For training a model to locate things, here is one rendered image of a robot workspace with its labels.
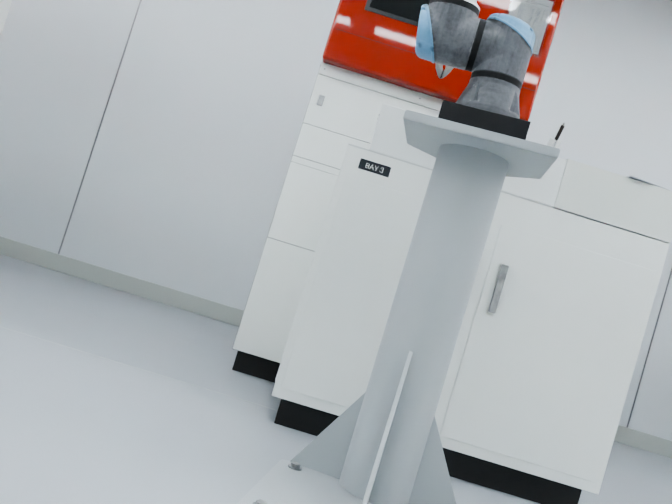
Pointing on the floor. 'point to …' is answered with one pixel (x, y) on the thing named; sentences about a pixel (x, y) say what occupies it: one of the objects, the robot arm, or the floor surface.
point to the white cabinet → (481, 331)
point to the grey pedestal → (414, 333)
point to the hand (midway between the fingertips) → (442, 73)
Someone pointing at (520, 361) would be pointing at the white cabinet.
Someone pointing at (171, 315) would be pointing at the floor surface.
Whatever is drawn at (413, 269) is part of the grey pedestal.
